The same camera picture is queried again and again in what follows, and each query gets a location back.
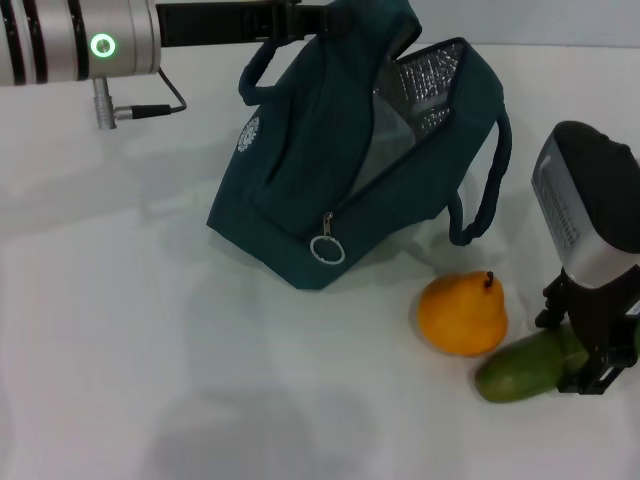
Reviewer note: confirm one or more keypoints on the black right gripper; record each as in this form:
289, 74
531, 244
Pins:
610, 320

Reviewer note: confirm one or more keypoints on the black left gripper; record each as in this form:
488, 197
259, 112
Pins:
225, 25

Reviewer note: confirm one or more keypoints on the green cucumber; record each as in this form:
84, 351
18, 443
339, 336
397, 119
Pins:
520, 372

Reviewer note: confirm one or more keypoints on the dark teal insulated lunch bag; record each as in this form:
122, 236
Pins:
300, 175

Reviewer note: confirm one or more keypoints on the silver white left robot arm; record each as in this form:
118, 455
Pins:
60, 45

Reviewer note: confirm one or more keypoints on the orange yellow pear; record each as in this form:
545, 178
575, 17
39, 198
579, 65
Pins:
460, 320

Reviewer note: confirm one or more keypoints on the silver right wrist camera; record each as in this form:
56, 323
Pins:
590, 200

